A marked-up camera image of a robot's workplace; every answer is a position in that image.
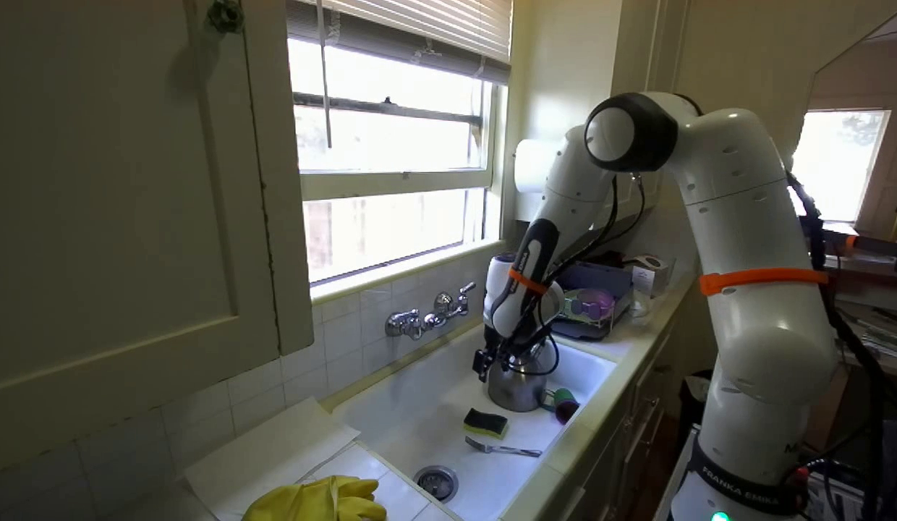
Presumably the small side window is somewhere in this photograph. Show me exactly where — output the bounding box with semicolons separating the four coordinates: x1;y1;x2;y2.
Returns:
789;108;895;225

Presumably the window blind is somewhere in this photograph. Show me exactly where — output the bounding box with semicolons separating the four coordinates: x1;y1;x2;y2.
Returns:
284;0;517;83

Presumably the dark cabinet knob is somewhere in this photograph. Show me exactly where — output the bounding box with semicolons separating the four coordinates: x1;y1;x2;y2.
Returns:
206;0;245;34

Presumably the yellow rubber glove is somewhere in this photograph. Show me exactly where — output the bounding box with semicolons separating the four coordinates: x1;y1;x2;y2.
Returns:
239;472;390;521

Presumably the metal sink drain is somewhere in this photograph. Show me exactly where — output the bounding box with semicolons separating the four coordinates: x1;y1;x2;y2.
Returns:
414;464;464;504

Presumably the white container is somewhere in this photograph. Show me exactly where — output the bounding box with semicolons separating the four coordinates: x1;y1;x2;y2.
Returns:
628;255;673;297

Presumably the cream cabinet door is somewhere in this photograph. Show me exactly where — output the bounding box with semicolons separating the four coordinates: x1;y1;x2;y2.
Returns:
0;0;314;475

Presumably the chrome wall faucet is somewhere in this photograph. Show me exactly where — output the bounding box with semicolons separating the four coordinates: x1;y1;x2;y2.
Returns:
382;278;481;341

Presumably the green and yellow sponge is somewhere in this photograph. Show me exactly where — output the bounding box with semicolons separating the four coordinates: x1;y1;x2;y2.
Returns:
464;406;508;436

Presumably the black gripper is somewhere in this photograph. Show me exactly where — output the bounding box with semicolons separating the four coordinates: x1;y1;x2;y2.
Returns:
472;326;558;387

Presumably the purple plastic bowl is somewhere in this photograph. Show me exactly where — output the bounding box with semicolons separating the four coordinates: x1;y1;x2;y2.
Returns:
572;286;618;325

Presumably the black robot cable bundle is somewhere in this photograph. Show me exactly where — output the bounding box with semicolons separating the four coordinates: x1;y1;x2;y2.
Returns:
782;171;897;521

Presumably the stainless steel kettle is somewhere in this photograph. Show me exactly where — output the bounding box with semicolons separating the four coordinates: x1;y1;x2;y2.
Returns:
487;348;549;413

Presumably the wire dish rack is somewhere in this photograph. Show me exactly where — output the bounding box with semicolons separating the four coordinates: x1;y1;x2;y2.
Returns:
547;257;639;341

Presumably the metal fork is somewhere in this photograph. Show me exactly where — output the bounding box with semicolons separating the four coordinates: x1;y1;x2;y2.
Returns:
464;435;543;461

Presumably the large kitchen window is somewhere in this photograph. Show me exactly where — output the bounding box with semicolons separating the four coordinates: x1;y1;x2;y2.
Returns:
284;0;516;297

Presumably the dark green dish scrubber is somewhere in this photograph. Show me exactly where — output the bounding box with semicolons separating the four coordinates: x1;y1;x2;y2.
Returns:
537;381;585;429

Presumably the white kitchen sink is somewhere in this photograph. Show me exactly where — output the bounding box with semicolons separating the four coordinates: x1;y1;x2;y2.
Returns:
329;319;618;521

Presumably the green plastic bowl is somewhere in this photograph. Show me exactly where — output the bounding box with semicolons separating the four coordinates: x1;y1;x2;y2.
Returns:
558;290;618;329

